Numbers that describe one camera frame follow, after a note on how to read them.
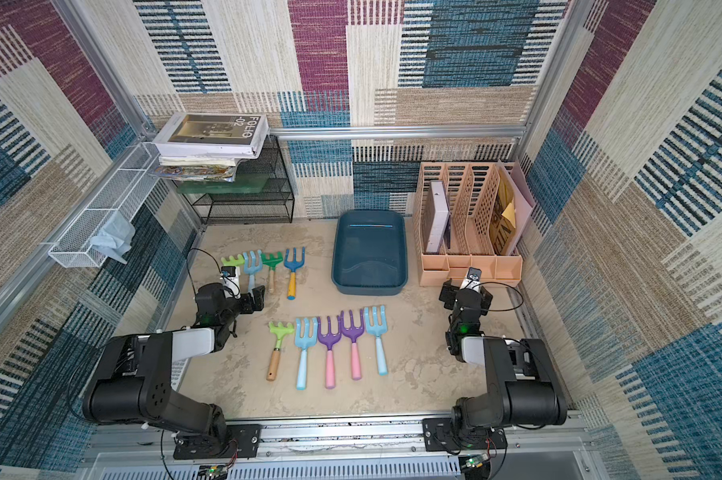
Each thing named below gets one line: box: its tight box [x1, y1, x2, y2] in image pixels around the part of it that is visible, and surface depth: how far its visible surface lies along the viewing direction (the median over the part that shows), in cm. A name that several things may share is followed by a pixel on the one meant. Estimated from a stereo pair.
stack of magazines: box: [149, 156, 239, 183], surface depth 83 cm
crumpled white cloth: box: [89, 211, 136, 265], surface depth 69 cm
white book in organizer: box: [426, 180, 451, 253], surface depth 101 cm
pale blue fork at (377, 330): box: [364, 305, 388, 376], surface depth 93 cm
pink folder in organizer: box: [499, 160, 536, 255], surface depth 89 cm
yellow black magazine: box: [490, 169, 516, 256], surface depth 96 cm
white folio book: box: [152, 112, 269, 157], surface depth 85 cm
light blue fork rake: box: [243, 249, 263, 298], surface depth 110 cm
